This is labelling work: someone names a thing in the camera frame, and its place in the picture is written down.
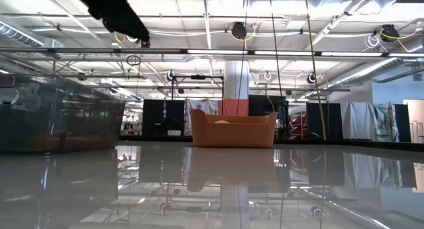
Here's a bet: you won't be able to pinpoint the yellow cable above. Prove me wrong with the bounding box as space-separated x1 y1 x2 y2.
303 0 328 141

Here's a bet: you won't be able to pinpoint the red machine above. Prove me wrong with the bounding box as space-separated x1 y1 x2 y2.
288 114 309 140

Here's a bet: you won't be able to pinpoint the white pillar with orange base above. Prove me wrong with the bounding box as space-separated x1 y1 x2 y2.
223 59 250 116

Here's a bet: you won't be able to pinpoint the long ceiling light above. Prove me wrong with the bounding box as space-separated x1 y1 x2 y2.
187 49 248 55
320 51 384 57
253 50 319 56

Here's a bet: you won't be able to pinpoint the black ceiling cable reel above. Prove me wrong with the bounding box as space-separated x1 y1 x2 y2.
125 36 152 48
231 21 248 41
374 23 408 44

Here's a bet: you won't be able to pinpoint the orange plastic basket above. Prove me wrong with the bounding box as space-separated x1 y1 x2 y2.
189 108 279 148

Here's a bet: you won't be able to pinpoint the black partition panel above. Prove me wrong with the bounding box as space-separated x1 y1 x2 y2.
394 103 411 142
248 94 288 139
306 102 344 140
142 99 186 138

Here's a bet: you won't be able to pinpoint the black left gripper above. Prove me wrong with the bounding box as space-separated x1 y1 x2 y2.
69 0 151 42

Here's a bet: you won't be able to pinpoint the grey transparent plastic basket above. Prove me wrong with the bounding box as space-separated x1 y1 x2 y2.
0 72 126 154

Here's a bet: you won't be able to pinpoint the white red hanging cloth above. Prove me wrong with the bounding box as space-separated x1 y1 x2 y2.
184 98 219 116

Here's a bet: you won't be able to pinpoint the black tube frame stand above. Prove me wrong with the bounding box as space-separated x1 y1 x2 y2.
170 74 225 137

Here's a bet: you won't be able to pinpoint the beige board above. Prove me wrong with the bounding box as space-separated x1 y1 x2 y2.
402 99 424 144

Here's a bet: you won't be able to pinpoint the patterned hanging cloth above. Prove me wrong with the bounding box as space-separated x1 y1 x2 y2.
373 102 401 142

